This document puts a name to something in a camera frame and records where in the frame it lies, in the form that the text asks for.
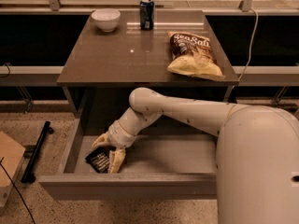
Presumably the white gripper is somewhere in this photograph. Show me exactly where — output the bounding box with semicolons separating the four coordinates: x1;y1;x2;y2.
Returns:
92;120;136;174

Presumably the black rxbar chocolate bar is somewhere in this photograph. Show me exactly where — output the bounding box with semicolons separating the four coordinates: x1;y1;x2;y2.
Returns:
85;147;109;174

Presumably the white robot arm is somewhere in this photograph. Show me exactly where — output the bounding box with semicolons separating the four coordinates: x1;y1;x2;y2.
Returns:
93;88;299;224

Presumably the open grey top drawer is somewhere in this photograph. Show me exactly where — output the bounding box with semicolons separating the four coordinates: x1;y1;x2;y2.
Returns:
39;112;216;201

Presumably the grey counter cabinet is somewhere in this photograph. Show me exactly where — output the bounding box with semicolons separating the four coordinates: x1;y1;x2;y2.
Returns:
57;8;238;118

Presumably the black metal bar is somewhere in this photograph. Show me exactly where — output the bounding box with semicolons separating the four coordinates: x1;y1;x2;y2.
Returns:
21;120;54;183

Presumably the sea salt chips bag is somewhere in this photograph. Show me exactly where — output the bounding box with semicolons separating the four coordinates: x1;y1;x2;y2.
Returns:
167;31;225;81

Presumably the white ceramic bowl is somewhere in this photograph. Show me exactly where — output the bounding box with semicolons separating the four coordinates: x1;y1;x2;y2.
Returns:
92;8;121;32

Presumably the dark blue soda can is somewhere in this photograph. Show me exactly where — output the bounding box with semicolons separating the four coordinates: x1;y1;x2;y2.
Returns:
139;0;154;30

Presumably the black cable on floor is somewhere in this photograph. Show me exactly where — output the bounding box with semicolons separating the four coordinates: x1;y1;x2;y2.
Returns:
0;156;37;224

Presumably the metal window railing frame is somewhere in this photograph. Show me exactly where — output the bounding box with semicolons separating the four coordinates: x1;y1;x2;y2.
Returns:
0;0;299;16

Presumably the white hanging cable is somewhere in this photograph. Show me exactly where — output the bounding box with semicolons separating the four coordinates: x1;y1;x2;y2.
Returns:
237;7;260;81

